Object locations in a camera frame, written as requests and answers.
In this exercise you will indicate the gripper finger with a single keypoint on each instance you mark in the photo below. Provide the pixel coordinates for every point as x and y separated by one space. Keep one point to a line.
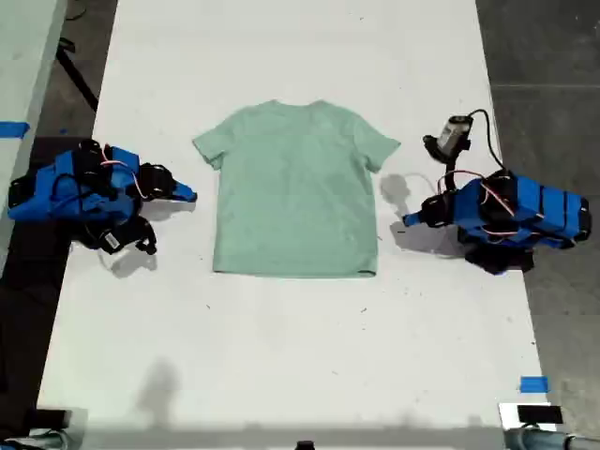
412 215
415 223
184 188
175 195

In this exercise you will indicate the pale green T-shirt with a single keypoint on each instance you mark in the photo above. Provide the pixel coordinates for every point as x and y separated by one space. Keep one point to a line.
295 187

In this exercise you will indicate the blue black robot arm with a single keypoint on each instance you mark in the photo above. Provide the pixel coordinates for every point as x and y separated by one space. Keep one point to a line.
539 206
37 197

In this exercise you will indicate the black stand bar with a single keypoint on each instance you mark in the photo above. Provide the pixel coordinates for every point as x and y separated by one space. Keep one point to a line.
77 77

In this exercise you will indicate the blue tape strip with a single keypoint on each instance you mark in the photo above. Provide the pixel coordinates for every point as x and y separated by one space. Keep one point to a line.
14 128
534 384

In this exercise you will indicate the pale side table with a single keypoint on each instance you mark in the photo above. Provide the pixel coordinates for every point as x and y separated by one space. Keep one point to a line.
23 56

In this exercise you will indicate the white plate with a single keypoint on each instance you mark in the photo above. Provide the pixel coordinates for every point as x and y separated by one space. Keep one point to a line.
507 415

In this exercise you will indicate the flat black box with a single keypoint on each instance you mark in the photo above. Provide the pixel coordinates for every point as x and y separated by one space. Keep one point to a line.
539 415
51 418

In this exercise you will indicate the small black object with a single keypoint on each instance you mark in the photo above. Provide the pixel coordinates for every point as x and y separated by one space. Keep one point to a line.
304 445

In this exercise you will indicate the grey blue tube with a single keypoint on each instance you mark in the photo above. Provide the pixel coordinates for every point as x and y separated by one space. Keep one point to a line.
539 440
33 443

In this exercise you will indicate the black camera box with sticker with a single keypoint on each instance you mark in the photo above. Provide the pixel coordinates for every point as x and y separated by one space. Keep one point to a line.
112 240

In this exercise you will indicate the grey black camera box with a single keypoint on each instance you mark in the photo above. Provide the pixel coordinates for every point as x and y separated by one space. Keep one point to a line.
452 133

